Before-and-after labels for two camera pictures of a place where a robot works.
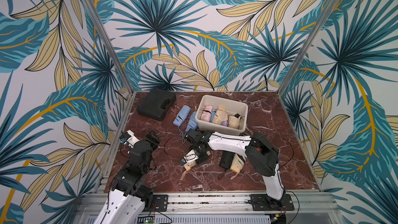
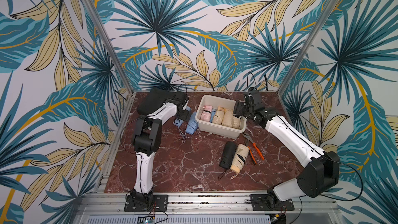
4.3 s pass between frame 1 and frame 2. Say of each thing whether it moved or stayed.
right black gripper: moved
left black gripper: moved
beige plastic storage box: stayed
